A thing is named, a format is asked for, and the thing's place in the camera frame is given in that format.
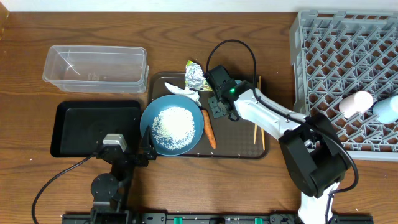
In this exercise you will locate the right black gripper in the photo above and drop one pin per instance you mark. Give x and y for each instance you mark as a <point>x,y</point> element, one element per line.
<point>217,111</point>

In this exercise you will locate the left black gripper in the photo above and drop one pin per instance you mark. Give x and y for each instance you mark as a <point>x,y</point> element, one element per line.
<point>149,150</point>

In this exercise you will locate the orange carrot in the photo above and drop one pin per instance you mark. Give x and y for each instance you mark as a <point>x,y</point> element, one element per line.
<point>208,128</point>

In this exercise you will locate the wooden chopstick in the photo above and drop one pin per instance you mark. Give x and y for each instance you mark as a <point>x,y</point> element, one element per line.
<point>255,127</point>
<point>263,139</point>

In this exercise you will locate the white pink cup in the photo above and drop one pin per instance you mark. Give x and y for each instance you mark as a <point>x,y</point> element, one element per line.
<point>358,102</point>

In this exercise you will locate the light blue cup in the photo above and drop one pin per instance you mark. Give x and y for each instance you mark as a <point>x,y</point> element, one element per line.
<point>386,110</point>

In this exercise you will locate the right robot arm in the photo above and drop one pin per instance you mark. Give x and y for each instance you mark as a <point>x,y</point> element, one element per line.
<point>313,153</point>

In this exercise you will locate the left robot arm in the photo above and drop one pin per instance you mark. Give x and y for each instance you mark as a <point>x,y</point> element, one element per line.
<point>110,190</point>

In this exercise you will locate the grey dishwasher rack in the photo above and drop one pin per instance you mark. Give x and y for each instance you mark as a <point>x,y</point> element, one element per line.
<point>337,53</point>

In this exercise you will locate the yellow green snack packet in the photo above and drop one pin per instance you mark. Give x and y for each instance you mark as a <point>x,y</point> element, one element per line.
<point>205,86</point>

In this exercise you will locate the crumpled white tissue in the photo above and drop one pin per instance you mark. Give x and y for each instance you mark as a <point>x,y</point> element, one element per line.
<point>191,94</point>

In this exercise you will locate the brown serving tray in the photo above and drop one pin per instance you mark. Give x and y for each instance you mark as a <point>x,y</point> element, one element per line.
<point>234,140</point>

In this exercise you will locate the pile of white rice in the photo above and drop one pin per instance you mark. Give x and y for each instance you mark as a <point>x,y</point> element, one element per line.
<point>174,128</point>

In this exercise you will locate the crumpled foil wrapper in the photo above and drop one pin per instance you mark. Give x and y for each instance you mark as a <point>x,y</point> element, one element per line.
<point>194,76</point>

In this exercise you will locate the dark blue plate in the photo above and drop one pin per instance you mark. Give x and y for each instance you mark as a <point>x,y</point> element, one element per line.
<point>163,103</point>

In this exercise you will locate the black plastic tray bin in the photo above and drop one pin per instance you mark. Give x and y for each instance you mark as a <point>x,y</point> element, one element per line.
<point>80,126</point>

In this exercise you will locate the clear plastic bin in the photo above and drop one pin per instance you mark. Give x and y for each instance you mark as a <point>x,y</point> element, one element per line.
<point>97,69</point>

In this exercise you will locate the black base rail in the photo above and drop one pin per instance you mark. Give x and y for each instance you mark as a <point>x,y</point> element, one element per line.
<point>162,218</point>

